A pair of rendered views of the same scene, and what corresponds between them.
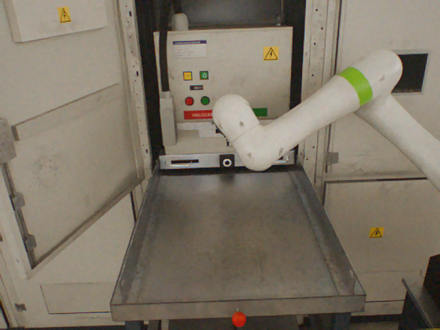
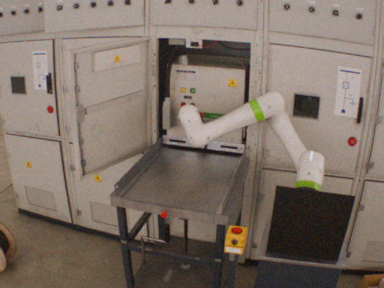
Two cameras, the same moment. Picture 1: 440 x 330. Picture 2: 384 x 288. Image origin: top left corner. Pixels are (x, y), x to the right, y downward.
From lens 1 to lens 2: 1.07 m
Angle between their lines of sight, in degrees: 15
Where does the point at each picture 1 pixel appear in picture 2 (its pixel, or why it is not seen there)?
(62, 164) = (104, 129)
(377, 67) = (266, 100)
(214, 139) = not seen: hidden behind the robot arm
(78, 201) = (109, 150)
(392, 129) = (282, 137)
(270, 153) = (201, 138)
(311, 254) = (216, 197)
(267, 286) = (184, 204)
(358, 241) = not seen: hidden behind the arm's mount
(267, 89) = (230, 103)
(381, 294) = not seen: hidden behind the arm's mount
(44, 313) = (90, 219)
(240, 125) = (188, 121)
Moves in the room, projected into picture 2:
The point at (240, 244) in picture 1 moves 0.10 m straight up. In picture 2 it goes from (183, 186) to (183, 169)
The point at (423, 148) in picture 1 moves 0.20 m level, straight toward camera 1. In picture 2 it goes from (293, 150) to (271, 161)
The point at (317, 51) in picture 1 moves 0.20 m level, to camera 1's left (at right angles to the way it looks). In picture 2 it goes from (257, 86) to (223, 82)
